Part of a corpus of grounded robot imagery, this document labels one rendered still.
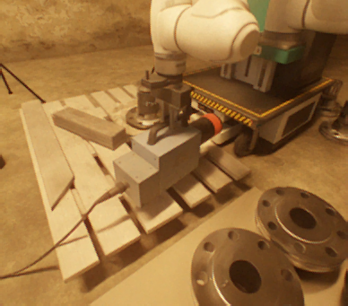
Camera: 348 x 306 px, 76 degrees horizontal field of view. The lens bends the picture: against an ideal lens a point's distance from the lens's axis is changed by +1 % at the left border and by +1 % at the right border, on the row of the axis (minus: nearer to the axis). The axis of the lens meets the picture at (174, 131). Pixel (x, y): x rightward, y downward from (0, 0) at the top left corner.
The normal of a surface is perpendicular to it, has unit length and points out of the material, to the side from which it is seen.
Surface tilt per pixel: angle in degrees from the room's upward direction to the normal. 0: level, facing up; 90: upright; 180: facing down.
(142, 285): 0
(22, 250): 0
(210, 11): 52
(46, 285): 0
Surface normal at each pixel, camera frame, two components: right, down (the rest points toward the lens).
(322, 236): 0.03, -0.83
